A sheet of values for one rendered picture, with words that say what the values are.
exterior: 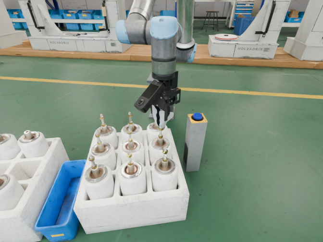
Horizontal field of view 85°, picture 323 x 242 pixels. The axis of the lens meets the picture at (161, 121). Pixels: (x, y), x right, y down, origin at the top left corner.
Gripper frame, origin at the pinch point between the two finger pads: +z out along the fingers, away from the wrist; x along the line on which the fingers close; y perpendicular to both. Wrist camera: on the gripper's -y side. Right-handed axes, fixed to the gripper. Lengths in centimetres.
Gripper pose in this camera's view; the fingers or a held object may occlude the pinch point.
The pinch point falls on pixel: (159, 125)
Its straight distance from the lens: 67.1
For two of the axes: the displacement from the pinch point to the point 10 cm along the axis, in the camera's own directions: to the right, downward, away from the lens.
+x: -6.9, -4.1, 5.9
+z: 0.0, 8.2, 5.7
